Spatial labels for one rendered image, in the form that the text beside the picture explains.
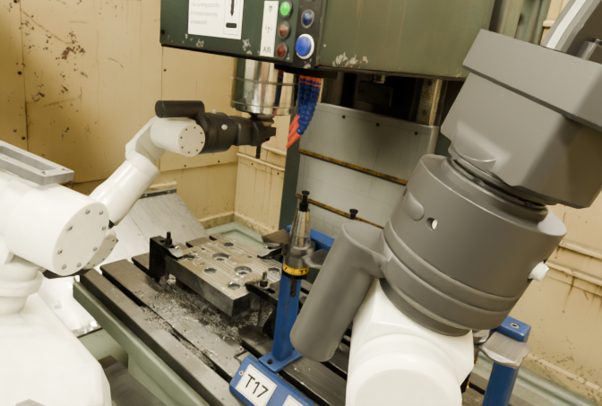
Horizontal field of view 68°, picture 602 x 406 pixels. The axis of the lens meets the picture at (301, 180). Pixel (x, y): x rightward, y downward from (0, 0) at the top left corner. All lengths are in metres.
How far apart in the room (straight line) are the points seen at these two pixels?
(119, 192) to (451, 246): 0.70
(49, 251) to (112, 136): 1.64
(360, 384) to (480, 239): 0.11
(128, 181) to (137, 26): 1.22
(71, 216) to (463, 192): 0.29
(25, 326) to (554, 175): 0.39
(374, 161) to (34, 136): 1.23
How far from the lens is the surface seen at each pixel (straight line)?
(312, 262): 0.81
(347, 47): 0.74
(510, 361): 0.69
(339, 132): 1.45
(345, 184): 1.46
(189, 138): 0.88
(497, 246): 0.25
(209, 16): 0.89
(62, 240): 0.40
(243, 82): 1.00
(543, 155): 0.23
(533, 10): 1.61
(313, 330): 0.31
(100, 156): 2.01
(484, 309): 0.27
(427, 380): 0.27
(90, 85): 1.95
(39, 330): 0.44
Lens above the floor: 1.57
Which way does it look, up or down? 16 degrees down
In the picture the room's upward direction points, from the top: 7 degrees clockwise
